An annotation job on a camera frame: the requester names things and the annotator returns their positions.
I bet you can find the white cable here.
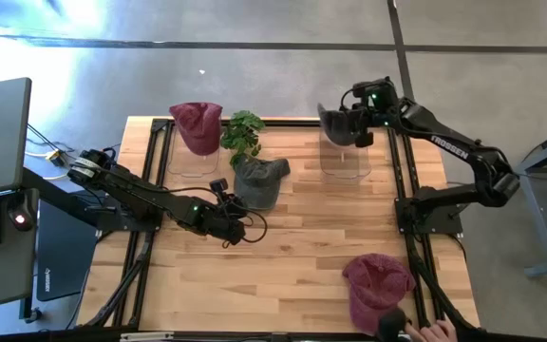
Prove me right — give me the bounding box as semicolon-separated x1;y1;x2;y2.
25;150;70;181

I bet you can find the faded green baseball cap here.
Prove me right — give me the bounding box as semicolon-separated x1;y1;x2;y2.
233;156;292;211

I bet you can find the black rounded object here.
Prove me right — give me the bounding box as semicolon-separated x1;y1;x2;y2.
376;307;408;342

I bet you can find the black aluminium table frame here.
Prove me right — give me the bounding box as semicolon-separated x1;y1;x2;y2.
81;117;481;342

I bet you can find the red baseball cap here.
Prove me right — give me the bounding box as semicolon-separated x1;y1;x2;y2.
342;253;417;336
168;102;224;157

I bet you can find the dark green baseball cap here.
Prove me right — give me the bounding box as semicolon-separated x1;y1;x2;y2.
317;103;365;147

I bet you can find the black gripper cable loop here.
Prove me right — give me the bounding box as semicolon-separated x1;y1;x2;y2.
220;208;269;250

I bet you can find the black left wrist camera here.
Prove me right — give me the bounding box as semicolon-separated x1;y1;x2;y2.
209;178;231;197

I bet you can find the black standing desk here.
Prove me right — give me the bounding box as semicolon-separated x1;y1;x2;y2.
0;168;113;324

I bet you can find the silver aluminium bar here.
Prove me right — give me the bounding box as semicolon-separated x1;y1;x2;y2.
120;332;175;342

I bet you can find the person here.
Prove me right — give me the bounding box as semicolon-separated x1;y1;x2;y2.
404;318;459;342

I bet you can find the green leafy plant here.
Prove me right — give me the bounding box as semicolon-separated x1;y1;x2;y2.
219;109;266;170

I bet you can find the black computer mouse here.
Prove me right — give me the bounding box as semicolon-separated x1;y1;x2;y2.
7;201;36;233

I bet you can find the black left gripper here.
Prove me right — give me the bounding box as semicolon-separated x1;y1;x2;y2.
196;201;248;247

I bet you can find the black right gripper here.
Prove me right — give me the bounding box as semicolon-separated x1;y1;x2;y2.
347;77;401;148

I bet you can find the yellow cable plug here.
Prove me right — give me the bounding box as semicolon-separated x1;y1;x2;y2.
45;149;66;167

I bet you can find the black computer case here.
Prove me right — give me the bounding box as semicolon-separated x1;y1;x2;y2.
35;198;100;303

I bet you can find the grey metal table frame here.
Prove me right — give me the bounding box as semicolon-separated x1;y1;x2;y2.
515;121;547;279

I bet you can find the clear acrylic hat stand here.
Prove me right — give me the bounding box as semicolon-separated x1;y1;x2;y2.
319;130;373;181
166;121;222;180

